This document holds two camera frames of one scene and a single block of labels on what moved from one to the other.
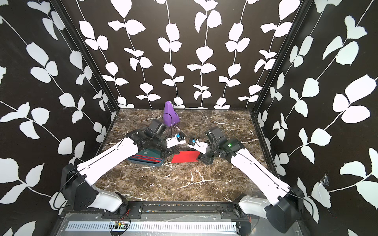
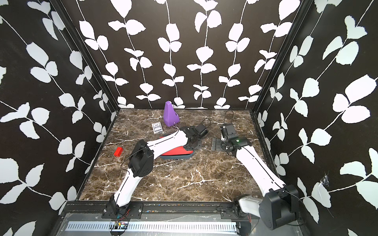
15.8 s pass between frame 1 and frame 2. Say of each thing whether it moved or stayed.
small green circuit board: stayed
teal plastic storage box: moved
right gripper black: moved
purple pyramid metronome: stayed
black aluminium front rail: stayed
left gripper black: moved
